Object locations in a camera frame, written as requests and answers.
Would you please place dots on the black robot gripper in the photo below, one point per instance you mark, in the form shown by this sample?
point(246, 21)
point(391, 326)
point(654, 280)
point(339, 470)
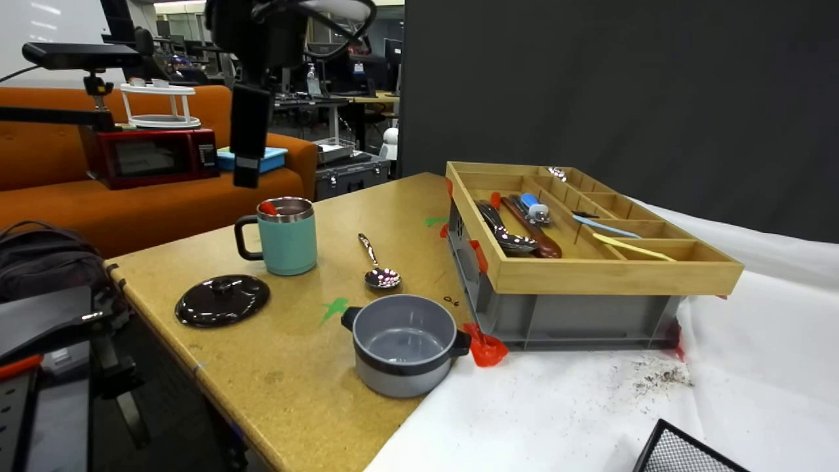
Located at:
point(252, 114)

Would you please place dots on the silver metal spoon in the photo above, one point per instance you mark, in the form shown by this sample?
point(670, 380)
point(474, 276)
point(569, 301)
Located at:
point(380, 279)

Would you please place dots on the blue flat box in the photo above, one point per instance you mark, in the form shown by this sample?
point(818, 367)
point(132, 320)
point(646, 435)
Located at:
point(274, 160)

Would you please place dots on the orange sofa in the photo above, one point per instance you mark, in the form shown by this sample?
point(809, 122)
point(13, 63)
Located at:
point(157, 204)

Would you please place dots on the red countertop oven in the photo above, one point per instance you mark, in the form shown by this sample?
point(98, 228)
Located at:
point(148, 158)

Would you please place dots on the black round lid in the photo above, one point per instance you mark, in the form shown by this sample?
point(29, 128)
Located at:
point(219, 301)

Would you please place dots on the green tape piece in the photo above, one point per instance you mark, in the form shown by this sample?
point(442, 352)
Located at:
point(333, 307)
point(434, 221)

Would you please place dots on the black backpack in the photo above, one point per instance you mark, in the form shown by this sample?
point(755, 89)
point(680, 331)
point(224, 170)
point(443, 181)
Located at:
point(43, 262)

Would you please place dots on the black metal stand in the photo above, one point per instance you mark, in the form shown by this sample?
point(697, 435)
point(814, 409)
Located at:
point(60, 393)

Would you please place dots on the blue small utensil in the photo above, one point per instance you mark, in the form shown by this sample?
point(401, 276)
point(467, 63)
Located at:
point(532, 207)

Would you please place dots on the grey plastic crate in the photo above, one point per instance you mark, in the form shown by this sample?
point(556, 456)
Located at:
point(577, 318)

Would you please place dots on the silver utensil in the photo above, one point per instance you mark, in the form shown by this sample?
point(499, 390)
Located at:
point(606, 227)

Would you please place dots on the black curtain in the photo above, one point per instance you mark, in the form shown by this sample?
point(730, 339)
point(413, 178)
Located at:
point(612, 88)

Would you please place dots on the wooden cutlery tray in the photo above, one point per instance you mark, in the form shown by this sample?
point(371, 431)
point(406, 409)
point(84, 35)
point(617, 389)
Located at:
point(612, 279)

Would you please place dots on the yellow plastic utensil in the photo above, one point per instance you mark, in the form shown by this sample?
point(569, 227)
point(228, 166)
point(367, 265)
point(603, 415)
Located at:
point(637, 249)

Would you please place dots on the red grey crate with board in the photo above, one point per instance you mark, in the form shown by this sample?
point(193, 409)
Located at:
point(568, 409)

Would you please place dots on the black mesh basket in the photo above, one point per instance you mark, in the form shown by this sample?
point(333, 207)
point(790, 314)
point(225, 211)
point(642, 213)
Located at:
point(685, 449)

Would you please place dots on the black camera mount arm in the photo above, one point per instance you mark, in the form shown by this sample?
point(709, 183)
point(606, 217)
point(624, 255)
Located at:
point(54, 116)

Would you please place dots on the black stereo camera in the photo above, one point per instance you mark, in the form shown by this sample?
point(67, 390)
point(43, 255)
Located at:
point(79, 56)

